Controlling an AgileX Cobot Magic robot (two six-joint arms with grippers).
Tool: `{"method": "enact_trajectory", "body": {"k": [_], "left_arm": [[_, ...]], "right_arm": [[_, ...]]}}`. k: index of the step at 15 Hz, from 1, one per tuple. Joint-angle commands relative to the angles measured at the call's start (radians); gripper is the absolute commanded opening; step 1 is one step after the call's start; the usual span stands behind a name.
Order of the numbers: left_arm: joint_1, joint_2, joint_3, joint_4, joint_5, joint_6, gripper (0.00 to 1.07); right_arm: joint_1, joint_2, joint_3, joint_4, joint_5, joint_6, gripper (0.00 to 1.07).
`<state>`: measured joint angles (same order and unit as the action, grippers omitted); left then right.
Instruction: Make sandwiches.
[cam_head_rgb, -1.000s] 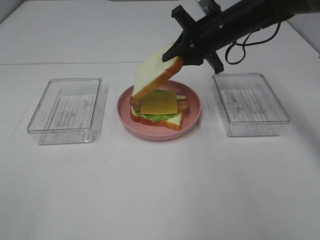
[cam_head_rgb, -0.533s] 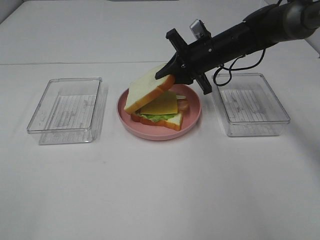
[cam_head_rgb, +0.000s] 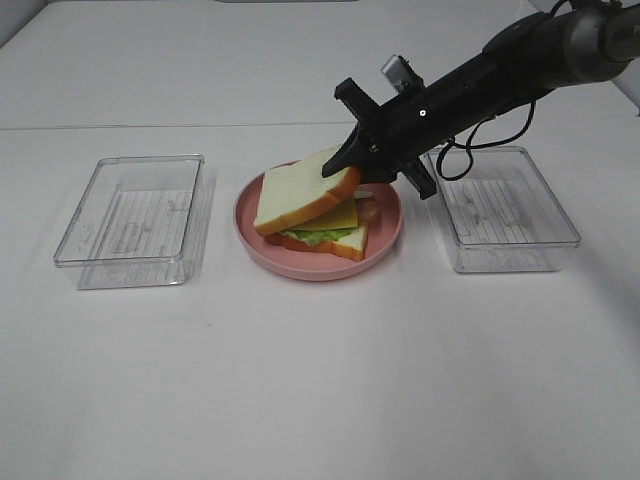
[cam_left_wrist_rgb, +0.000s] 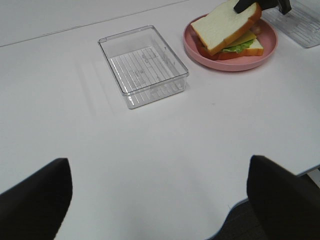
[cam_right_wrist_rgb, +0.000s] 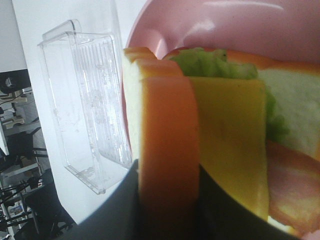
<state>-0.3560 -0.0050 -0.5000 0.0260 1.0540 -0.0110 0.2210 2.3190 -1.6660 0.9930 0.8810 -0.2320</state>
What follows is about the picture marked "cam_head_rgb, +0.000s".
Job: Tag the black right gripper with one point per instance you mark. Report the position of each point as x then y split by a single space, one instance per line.
389 139

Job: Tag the yellow cheese slice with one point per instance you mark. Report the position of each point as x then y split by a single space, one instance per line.
344 215

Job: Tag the bread slice from tray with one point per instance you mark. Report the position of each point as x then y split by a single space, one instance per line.
351 247

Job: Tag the green lettuce leaf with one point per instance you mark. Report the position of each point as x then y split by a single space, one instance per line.
315 237

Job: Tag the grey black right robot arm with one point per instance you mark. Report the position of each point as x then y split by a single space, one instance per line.
593 42

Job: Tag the pink round plate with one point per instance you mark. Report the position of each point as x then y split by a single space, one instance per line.
319 266

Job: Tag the clear right plastic tray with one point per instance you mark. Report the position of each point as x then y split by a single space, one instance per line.
503 217

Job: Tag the clear plastic tray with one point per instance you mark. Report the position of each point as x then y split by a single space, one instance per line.
503 217
141 222

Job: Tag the clear left plastic tray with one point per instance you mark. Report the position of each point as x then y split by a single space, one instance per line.
141 222

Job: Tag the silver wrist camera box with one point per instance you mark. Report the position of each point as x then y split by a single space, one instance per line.
400 75

